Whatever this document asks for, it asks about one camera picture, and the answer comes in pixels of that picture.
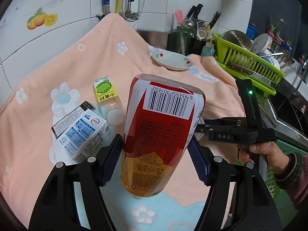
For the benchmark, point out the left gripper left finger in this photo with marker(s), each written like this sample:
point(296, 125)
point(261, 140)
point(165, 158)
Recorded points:
point(94, 173)

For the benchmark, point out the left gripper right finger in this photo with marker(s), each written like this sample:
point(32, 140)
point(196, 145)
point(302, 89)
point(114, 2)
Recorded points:
point(215, 173)

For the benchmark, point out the blue white milk carton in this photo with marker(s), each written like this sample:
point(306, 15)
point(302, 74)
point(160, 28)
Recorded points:
point(84, 135)

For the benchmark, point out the small clear yellow-label bottle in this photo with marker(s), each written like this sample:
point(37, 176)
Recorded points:
point(109, 102)

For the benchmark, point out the red yellow drink bottle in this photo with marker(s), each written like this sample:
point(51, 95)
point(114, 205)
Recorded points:
point(161, 119)

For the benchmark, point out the dark knitted sleeve forearm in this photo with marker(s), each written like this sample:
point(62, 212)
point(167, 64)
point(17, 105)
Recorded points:
point(294, 180)

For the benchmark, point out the person's right hand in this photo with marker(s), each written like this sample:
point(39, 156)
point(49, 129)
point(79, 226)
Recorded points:
point(277, 161)

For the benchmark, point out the bamboo chopstick left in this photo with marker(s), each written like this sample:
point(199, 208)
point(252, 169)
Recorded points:
point(262, 108)

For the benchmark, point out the lime green dish rack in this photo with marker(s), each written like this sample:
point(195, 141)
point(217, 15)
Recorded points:
point(226, 52)

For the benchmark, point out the white bowl in rack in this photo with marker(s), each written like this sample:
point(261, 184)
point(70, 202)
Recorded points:
point(261, 43)

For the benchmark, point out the steel pot lid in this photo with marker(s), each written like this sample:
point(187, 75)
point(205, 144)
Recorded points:
point(238, 38)

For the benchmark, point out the white dish with cherries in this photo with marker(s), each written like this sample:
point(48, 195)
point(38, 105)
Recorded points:
point(172, 61)

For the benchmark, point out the green glass jar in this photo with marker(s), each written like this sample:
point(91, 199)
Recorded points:
point(179, 40)

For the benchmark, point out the peach floral towel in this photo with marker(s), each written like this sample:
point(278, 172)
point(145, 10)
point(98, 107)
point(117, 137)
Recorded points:
point(99, 69)

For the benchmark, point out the steel water pipe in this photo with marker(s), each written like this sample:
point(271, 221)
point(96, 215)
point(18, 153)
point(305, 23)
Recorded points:
point(127, 12)

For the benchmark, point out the cleaver with wooden handle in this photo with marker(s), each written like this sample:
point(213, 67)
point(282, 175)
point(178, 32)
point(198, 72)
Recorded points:
point(258, 77)

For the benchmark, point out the black knife handles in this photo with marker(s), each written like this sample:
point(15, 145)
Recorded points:
point(203, 14)

